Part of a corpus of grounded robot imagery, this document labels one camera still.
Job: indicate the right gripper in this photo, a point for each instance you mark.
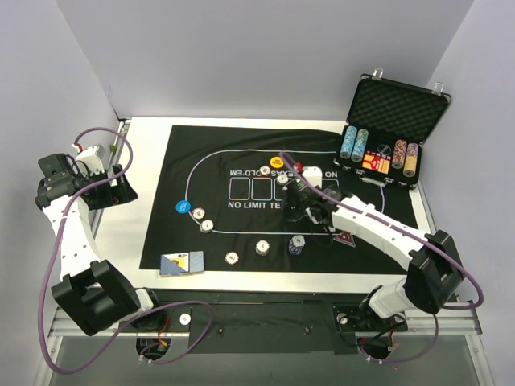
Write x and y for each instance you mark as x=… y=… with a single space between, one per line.
x=293 y=201

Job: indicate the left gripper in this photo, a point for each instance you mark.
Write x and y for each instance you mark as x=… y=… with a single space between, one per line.
x=107 y=190

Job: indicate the grey chips top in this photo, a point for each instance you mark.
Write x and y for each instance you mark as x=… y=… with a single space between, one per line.
x=282 y=179

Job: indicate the grey chips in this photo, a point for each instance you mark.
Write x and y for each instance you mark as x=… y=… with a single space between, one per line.
x=282 y=179
x=206 y=226

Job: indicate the red white chip top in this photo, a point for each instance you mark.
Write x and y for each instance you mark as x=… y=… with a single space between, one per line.
x=264 y=171

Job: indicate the blue chip stack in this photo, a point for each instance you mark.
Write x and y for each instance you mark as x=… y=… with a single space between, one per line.
x=296 y=244

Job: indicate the grey chip stack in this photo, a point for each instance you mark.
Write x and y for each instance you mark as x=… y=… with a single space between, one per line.
x=262 y=247

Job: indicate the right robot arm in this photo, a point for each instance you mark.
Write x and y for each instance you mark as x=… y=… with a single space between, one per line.
x=430 y=260

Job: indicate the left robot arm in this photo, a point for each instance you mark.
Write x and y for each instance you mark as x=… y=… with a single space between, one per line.
x=91 y=291

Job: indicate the yellow big blind button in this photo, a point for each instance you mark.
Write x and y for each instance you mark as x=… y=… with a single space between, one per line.
x=276 y=162

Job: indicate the red triangle dealer marker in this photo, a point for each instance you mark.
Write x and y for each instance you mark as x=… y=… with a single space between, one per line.
x=345 y=238

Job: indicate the green chip row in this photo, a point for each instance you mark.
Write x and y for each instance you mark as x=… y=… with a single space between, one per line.
x=358 y=150

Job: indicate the black poker table mat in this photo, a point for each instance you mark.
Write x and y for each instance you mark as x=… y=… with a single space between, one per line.
x=218 y=169

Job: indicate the blue small blind button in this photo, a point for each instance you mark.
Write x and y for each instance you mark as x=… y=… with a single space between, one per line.
x=183 y=206

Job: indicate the light blue chip row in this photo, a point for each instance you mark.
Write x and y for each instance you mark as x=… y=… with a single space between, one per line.
x=347 y=144

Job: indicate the red card deck in case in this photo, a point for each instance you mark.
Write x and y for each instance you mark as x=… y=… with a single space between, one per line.
x=376 y=161

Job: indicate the red white chip front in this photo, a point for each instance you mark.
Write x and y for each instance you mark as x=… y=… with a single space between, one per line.
x=231 y=258

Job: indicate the red white 100 chip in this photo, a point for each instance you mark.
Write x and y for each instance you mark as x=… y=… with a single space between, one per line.
x=198 y=213

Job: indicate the black aluminium chip case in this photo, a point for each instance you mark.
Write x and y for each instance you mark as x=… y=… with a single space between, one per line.
x=391 y=110

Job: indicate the red chip row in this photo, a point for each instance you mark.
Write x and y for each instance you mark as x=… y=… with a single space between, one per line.
x=399 y=154

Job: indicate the yellow chip row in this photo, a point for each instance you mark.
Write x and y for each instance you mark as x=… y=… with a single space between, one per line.
x=411 y=160

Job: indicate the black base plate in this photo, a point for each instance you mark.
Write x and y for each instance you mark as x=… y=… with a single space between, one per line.
x=259 y=323

